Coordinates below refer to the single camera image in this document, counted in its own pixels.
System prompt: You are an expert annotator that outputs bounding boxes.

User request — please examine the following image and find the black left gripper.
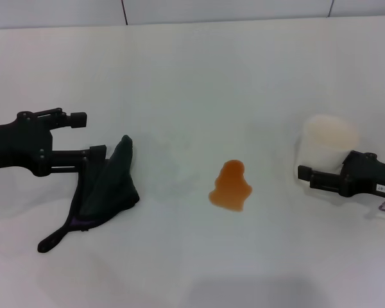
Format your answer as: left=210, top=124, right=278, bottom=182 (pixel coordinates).
left=0, top=107, right=108, bottom=177

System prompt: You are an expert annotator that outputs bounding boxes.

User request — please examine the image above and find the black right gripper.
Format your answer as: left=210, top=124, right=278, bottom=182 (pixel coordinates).
left=297, top=150, right=385, bottom=198

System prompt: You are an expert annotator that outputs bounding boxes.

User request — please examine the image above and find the white paper cup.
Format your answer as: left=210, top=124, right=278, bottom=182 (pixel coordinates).
left=296, top=114, right=362, bottom=187

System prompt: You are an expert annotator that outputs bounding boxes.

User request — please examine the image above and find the dark blue rag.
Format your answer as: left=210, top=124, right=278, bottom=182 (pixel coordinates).
left=37, top=134, right=141, bottom=254

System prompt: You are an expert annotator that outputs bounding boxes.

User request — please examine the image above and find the orange brown liquid stain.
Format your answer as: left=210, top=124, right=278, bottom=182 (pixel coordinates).
left=207, top=159, right=254, bottom=213

